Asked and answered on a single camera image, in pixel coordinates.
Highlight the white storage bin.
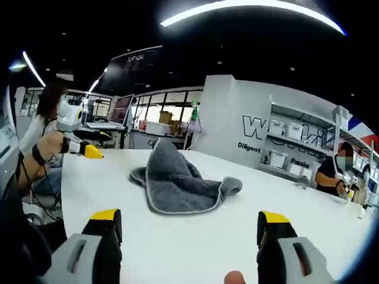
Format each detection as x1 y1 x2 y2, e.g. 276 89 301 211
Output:
268 150 287 169
270 121 287 137
289 162 310 176
287 122 305 140

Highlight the black cable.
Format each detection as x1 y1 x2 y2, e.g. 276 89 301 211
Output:
16 152 65 221

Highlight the white box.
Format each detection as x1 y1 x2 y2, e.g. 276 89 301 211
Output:
144 120 170 137

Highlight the person's left hand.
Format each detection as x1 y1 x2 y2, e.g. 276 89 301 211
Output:
36 130 65 164

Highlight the black wristband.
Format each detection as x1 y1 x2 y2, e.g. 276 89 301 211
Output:
31 144 48 167

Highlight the white table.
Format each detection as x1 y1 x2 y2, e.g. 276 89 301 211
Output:
60 147 374 284

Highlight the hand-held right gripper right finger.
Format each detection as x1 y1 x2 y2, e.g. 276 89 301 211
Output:
256 210 336 284

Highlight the person's right hand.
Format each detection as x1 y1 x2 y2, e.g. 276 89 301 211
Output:
223 270 247 284

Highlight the display screen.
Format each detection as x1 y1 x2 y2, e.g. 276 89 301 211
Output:
110 93 135 125

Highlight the cardboard box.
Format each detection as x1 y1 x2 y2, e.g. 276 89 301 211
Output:
159 110 175 124
169 119 184 136

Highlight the red and blue banner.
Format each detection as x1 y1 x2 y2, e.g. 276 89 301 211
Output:
348 114 376 150

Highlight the long ceiling light strip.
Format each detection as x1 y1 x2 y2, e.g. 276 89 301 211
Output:
159 0 348 37

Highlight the short ceiling light strip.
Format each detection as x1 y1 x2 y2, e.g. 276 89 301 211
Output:
21 50 47 88

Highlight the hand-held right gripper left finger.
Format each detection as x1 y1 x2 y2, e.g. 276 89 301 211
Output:
37 208 123 284

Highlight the metal storage shelf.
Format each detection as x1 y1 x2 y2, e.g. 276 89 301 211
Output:
258 94 379 190

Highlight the grey towel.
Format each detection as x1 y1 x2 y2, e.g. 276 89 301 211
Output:
129 137 244 214

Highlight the green spray bottle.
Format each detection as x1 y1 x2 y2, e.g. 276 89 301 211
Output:
190 99 200 122

